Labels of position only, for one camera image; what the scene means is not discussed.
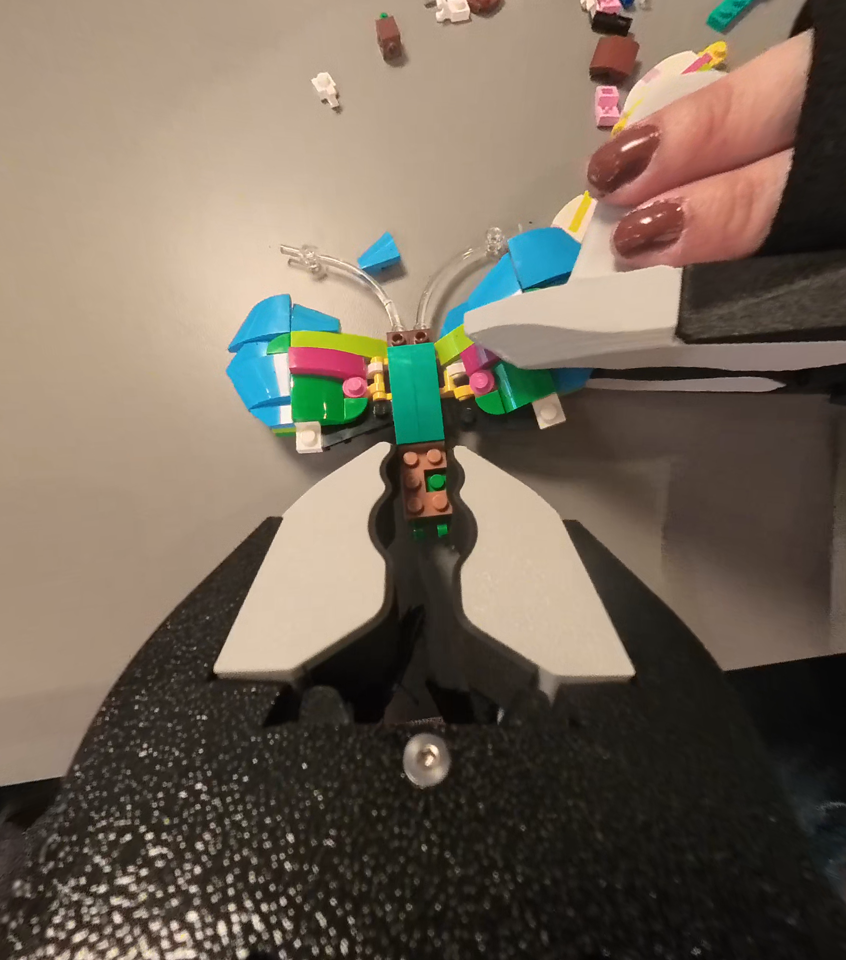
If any white round lego wing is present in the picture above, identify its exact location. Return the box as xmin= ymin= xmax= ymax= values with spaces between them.
xmin=610 ymin=40 xmax=731 ymax=138
xmin=551 ymin=190 xmax=598 ymax=243

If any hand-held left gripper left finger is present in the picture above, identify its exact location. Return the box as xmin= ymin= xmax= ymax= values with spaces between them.
xmin=211 ymin=439 xmax=404 ymax=687

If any blue lego slope piece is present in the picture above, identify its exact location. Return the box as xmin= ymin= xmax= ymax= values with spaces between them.
xmin=357 ymin=231 xmax=400 ymax=273

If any person's right hand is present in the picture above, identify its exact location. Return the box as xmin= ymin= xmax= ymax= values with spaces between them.
xmin=585 ymin=28 xmax=819 ymax=269

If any teal lego piece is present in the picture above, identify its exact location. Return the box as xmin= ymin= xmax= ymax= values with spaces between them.
xmin=705 ymin=0 xmax=759 ymax=33

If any multicoloured lego butterfly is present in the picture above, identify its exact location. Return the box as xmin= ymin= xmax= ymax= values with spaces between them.
xmin=226 ymin=223 xmax=596 ymax=543

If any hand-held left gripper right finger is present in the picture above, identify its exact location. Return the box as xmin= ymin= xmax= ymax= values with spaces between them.
xmin=453 ymin=445 xmax=637 ymax=704

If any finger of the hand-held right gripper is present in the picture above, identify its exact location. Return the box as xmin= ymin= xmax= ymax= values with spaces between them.
xmin=462 ymin=202 xmax=688 ymax=372
xmin=586 ymin=373 xmax=778 ymax=397

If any brown curved lego brick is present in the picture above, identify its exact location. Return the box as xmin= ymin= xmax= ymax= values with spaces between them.
xmin=588 ymin=35 xmax=640 ymax=84

